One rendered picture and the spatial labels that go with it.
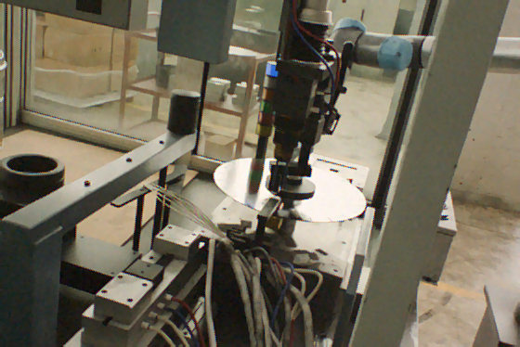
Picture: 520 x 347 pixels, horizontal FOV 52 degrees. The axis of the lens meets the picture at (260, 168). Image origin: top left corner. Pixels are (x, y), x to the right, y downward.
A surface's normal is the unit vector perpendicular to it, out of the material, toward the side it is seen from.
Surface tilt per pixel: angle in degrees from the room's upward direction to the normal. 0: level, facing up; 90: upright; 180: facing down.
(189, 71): 90
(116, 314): 90
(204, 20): 90
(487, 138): 91
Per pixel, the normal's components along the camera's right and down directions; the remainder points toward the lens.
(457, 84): -0.27, 0.29
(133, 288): 0.17, -0.92
